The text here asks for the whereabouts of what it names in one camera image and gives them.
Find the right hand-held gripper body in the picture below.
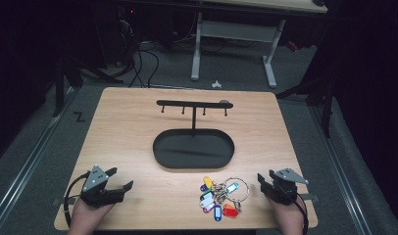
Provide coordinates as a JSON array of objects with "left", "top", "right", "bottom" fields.
[{"left": 268, "top": 167, "right": 310, "bottom": 207}]

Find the black metal stand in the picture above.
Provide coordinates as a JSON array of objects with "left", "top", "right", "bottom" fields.
[{"left": 274, "top": 48, "right": 338, "bottom": 139}]

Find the person's left hand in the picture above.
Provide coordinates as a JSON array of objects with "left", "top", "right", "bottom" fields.
[{"left": 67, "top": 197, "right": 116, "bottom": 235}]

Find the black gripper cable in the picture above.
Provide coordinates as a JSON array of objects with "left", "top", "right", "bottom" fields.
[
  {"left": 293, "top": 191, "right": 310, "bottom": 235},
  {"left": 63, "top": 171, "right": 91, "bottom": 228}
]

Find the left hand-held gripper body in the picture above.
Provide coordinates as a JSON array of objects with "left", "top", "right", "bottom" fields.
[{"left": 79, "top": 164, "right": 126, "bottom": 209}]

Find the metal floor rail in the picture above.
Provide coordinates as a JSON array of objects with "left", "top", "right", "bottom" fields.
[
  {"left": 0, "top": 87, "right": 77, "bottom": 228},
  {"left": 309, "top": 106, "right": 374, "bottom": 235}
]

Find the black key rack with tray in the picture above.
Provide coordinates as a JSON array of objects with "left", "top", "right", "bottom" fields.
[{"left": 152, "top": 99, "right": 236, "bottom": 170}]

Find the small red object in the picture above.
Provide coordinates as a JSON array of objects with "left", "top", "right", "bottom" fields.
[{"left": 285, "top": 40, "right": 300, "bottom": 54}]

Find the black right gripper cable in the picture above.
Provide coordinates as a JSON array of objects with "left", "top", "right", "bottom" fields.
[{"left": 293, "top": 191, "right": 310, "bottom": 235}]

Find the grey tape strip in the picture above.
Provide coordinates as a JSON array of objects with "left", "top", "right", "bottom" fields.
[
  {"left": 52, "top": 195, "right": 84, "bottom": 208},
  {"left": 299, "top": 193, "right": 320, "bottom": 203}
]

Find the person's right hand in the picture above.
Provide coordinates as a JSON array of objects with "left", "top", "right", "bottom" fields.
[{"left": 266, "top": 195, "right": 306, "bottom": 235}]

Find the bundle of black floor cables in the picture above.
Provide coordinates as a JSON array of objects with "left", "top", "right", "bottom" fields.
[{"left": 114, "top": 18, "right": 161, "bottom": 89}]

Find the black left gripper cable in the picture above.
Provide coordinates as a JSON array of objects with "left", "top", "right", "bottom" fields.
[{"left": 63, "top": 171, "right": 91, "bottom": 228}]

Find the key bunch with coloured tags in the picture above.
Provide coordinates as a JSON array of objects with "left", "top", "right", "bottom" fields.
[{"left": 198, "top": 175, "right": 251, "bottom": 223}]

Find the desk with white metal legs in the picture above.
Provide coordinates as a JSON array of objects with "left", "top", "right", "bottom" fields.
[{"left": 189, "top": 0, "right": 329, "bottom": 89}]

